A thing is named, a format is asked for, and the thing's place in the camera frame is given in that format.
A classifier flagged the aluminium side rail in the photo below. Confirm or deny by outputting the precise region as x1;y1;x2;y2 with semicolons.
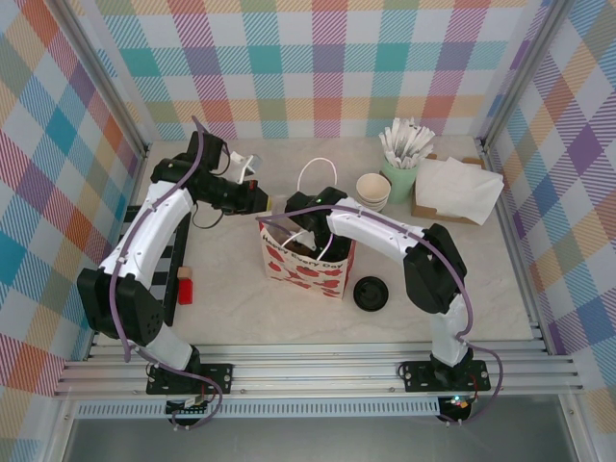
480;139;550;352

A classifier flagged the thin black left gripper cable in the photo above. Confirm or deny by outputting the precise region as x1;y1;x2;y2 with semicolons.
191;204;225;231

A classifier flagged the small circuit board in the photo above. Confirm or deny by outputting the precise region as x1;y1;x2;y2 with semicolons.
441;394;475;416
166;395;213;418

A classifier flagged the stack of white napkins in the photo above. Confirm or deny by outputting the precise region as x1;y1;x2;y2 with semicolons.
410;153;487;225
414;157;505;226

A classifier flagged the perforated grey cable duct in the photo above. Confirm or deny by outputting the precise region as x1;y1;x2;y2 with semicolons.
74;398;447;420

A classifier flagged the white red paper gift bag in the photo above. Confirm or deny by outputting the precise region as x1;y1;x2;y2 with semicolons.
257;157;358;302

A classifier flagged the mint green tin holder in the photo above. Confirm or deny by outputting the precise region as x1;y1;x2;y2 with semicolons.
381;156;419;204

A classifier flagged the stack of paper cups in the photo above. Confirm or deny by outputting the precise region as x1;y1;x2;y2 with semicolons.
355;172;392;213

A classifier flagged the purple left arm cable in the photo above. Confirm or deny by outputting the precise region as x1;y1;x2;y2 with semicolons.
109;115;225;430

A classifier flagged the aluminium frame post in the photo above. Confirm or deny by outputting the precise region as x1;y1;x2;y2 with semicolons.
478;0;578;150
50;0;150;158

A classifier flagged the black plastic cup lid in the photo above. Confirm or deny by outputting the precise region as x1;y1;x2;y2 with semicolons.
351;274;390;313

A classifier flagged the black chessboard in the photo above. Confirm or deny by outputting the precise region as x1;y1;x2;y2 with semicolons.
119;206;192;328

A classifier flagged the bundle of white stick packets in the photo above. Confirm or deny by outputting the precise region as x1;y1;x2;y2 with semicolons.
378;117;437;170

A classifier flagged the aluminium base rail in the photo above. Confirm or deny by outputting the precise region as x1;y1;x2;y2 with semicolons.
52;340;586;400

